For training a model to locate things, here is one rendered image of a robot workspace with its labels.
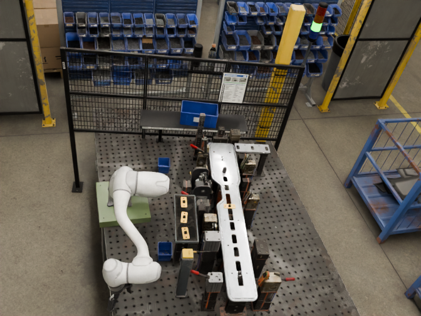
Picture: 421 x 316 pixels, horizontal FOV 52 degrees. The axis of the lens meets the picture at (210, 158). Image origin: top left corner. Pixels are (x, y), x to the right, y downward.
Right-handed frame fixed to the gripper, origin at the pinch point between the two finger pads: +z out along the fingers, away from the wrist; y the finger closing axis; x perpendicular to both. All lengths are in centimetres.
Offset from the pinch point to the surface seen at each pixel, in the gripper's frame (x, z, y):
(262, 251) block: -54, 8, 74
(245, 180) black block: -16, 14, 127
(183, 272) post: -19.2, 4.1, 34.4
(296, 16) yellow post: -5, -74, 219
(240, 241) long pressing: -38, 9, 74
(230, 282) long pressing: -46, 7, 44
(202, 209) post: -8, -3, 76
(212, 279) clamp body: -38, -1, 37
